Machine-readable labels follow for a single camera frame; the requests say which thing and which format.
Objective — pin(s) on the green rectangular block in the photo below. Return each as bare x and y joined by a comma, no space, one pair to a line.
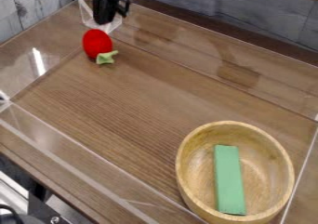
228,184

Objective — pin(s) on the red felt fruit green leaf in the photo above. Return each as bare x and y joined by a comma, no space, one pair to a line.
97,46

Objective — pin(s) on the black clamp with cable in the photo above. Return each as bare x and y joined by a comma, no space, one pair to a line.
25,209

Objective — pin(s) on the wooden oval bowl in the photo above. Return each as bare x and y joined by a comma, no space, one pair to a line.
266,168

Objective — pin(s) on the clear acrylic tray enclosure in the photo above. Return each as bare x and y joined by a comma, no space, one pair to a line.
94,129

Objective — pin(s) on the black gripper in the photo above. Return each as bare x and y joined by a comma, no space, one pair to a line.
107,8

